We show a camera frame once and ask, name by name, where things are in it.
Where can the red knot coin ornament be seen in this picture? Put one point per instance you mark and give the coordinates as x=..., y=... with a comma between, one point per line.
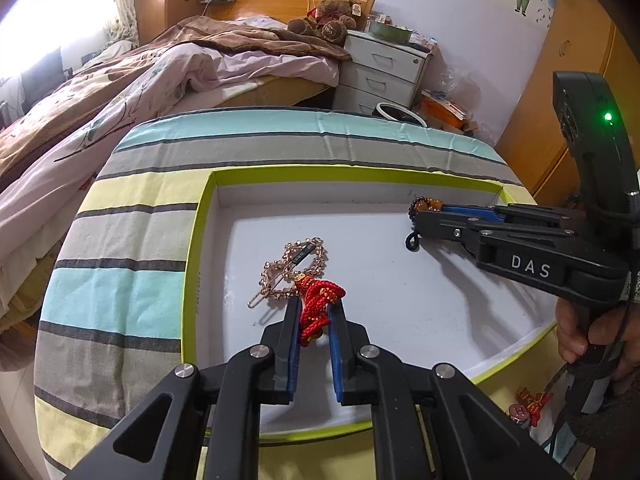
x=532, y=402

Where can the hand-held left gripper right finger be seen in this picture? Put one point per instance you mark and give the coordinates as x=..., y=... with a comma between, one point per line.
x=336, y=360

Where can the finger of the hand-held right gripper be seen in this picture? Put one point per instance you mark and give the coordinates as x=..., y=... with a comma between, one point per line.
x=445, y=224
x=470, y=211

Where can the green-rimmed cardboard box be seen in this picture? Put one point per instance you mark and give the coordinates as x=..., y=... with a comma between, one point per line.
x=400, y=310

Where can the white nightstand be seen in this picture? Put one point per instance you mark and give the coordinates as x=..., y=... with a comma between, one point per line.
x=380, y=67

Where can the white bin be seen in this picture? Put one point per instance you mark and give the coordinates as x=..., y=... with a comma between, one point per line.
x=385, y=106

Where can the person's right hand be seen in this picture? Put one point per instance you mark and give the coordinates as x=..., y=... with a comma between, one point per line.
x=570, y=330

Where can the large wooden wardrobe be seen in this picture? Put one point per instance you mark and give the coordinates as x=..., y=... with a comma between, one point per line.
x=555, y=85

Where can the green basin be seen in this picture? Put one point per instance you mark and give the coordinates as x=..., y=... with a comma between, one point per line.
x=390, y=32

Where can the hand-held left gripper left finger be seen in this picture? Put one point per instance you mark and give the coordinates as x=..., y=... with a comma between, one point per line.
x=295, y=345

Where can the brown blanket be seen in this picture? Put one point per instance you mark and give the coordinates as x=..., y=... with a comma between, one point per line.
x=225, y=35

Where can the wooden bed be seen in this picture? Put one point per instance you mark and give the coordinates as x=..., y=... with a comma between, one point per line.
x=280, y=2

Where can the person's right forearm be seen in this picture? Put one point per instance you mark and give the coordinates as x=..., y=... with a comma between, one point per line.
x=615, y=420

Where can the floral curtain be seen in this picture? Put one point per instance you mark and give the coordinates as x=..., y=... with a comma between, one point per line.
x=125, y=5

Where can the pink floral quilt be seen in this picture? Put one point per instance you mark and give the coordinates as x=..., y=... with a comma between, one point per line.
x=200, y=67

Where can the black chair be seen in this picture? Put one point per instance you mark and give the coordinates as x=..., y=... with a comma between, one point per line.
x=42, y=77

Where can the orange box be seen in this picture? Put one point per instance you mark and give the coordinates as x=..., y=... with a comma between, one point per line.
x=440, y=110

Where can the gold hair clip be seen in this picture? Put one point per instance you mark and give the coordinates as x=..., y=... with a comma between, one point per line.
x=280, y=270

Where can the brown teddy bear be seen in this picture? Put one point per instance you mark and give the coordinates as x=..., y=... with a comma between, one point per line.
x=330, y=25

